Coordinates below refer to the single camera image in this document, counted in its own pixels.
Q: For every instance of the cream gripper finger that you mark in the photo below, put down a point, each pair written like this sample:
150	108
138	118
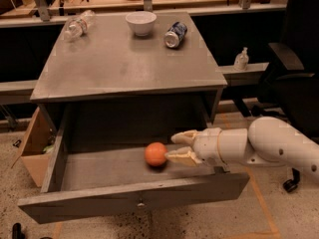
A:
184	155
185	137

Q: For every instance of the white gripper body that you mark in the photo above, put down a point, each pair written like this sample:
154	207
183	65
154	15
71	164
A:
206	145

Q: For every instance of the orange fruit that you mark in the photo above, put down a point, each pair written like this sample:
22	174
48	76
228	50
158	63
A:
155	154

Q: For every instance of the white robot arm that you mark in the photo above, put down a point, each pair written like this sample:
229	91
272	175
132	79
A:
266	142

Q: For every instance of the grey cabinet with top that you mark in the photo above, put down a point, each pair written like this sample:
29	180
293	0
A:
111	64

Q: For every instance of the open grey top drawer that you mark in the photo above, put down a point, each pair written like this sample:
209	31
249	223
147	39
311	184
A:
98	168

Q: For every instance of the hand sanitizer pump bottle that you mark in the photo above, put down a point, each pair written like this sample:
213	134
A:
241	60

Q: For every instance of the black office chair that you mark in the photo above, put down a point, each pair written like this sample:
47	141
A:
292	77

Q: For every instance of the blue soda can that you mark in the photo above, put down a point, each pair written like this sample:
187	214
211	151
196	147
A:
175	34

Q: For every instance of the white ceramic bowl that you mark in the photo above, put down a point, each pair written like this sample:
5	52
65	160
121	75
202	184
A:
141	22

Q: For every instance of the brown cardboard box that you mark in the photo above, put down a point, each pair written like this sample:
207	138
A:
31	150

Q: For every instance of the clear plastic water bottle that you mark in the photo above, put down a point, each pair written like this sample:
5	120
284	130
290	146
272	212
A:
79	25

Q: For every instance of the black object on floor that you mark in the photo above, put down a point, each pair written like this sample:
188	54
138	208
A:
17	231

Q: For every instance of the grey metal rail shelf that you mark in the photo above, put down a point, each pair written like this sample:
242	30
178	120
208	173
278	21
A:
13	93

